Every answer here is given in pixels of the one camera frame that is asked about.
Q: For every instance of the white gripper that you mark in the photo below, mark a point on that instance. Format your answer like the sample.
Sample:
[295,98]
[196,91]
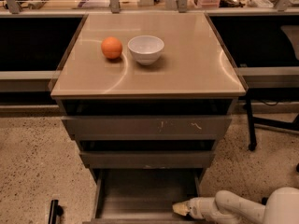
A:
[195,207]

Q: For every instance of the grey bottom drawer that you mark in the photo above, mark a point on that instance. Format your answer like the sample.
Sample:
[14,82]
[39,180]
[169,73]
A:
[143,196]

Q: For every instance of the grey drawer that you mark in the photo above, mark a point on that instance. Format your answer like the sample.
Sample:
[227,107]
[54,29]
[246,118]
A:
[147,159]
[143,196]
[146,127]

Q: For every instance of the grey middle drawer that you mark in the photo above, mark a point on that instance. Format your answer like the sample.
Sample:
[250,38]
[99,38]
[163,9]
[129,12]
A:
[147,159]

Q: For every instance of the grey drawer cabinet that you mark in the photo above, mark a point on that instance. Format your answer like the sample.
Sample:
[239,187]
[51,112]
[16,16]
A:
[193,76]

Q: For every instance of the grey top drawer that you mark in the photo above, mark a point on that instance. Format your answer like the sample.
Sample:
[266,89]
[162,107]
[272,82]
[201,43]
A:
[146,127]

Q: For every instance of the black stand leg with caster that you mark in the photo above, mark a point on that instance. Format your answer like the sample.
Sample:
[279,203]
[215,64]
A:
[252,121]

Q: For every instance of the white bowl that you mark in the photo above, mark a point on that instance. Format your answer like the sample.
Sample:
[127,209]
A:
[146,49]

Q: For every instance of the orange fruit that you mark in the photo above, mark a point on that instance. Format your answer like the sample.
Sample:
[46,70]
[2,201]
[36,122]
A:
[111,47]

